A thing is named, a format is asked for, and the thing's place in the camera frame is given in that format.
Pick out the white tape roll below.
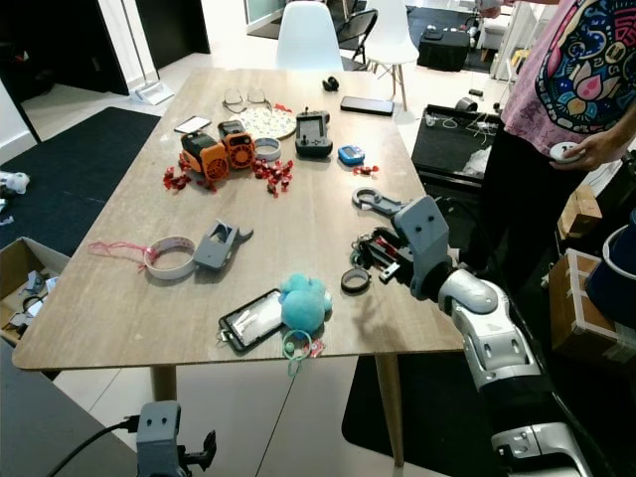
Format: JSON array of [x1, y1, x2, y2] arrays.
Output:
[[145, 237, 200, 281]]

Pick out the green ring keychain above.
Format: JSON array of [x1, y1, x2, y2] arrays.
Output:
[[281, 330, 326, 379]]

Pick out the black floor mat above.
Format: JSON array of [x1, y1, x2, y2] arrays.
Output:
[[343, 353, 508, 473]]

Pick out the white handheld controller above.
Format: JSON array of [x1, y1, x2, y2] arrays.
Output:
[[550, 141, 585, 165]]

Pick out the small blue device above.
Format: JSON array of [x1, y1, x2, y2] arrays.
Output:
[[338, 144, 366, 166]]

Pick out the grey handheld device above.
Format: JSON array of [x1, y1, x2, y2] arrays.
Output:
[[195, 221, 254, 272]]

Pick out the open cardboard box with parts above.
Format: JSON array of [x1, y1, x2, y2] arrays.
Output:
[[0, 238, 61, 347]]

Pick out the clear eyeglasses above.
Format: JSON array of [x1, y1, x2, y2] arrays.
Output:
[[224, 87, 271, 110]]

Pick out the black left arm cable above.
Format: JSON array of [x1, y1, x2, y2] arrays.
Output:
[[50, 417, 140, 477]]

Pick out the black open storage case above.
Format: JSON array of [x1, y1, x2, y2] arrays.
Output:
[[412, 104, 508, 185]]

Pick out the grey furniture panel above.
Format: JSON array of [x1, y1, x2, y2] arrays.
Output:
[[0, 343, 76, 477]]

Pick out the teal plush toy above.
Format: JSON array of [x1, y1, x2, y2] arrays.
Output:
[[278, 273, 332, 335]]

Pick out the white floor stand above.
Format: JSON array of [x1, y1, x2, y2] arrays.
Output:
[[119, 0, 175, 105]]

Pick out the dark blue rug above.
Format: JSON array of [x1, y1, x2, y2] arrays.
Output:
[[0, 106, 160, 239]]

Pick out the person in pink patterned shirt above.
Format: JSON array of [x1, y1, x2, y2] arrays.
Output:
[[462, 0, 636, 289]]

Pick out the dark blue bucket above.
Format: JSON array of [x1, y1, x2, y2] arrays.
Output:
[[584, 224, 636, 329]]

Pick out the black gamepad controller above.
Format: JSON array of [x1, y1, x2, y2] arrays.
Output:
[[295, 110, 333, 159]]

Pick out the small white toy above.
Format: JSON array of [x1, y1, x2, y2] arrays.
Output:
[[2, 171, 31, 196]]

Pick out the orange black handheld device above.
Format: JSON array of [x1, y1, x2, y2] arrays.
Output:
[[181, 136, 230, 182]]

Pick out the white smartphone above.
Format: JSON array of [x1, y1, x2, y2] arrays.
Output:
[[174, 115, 212, 135]]

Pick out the person's left hand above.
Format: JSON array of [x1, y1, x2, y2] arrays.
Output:
[[568, 129, 632, 172]]

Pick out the black folding chair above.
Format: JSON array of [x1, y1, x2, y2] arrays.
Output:
[[340, 8, 379, 71]]

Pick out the pale blue shell chair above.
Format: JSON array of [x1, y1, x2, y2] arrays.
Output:
[[276, 0, 344, 71]]

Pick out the small grey tape roll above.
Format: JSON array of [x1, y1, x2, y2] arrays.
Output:
[[254, 138, 282, 162]]

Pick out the black carry case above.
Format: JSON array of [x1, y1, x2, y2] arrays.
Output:
[[417, 27, 471, 73]]

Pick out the black ring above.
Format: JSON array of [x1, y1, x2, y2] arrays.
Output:
[[341, 268, 372, 295]]

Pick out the white dotted round plate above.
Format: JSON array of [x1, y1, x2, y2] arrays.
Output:
[[243, 106, 299, 141]]

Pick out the white plastic bag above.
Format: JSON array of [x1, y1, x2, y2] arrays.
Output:
[[462, 149, 493, 180]]

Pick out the grey plastic clamp tool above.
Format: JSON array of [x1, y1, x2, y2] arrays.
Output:
[[353, 188, 408, 218]]

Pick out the small brown cardboard box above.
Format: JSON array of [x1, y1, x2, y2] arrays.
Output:
[[561, 184, 602, 239]]

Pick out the white shell chair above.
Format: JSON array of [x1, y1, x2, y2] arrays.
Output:
[[363, 0, 418, 110]]

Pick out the pink lanyard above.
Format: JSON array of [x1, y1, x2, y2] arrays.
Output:
[[87, 240, 155, 265]]

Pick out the black flat phone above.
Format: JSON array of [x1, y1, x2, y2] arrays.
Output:
[[340, 95, 395, 116]]

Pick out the taped cardboard box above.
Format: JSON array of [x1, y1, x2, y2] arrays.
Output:
[[547, 248, 636, 374]]

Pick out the light wooden table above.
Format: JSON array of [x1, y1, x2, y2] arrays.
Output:
[[12, 67, 463, 468]]

